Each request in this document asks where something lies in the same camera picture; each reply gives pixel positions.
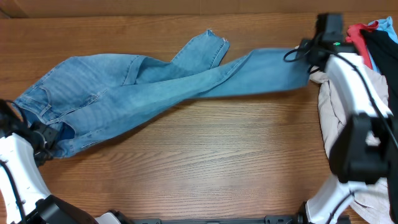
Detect light blue denim jeans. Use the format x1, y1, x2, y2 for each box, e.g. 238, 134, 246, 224
16, 30, 309, 158

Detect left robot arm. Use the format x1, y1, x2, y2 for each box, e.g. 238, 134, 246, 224
1, 100, 131, 224

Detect red garment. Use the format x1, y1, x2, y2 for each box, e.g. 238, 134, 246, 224
346, 22, 379, 70

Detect black garment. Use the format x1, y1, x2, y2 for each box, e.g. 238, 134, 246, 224
362, 30, 397, 223

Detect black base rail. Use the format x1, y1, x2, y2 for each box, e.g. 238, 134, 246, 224
130, 214, 351, 224

